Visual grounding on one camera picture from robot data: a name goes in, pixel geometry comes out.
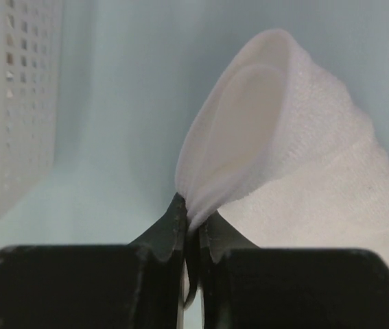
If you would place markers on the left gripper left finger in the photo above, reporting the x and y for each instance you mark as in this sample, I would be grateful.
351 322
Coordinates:
138 285

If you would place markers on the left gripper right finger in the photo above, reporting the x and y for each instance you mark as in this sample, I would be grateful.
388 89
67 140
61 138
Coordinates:
245 286

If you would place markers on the white towel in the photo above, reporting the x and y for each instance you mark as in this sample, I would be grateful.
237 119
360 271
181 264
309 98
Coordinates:
283 154

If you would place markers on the empty white plastic basket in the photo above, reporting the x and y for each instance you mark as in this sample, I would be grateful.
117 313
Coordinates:
30 44

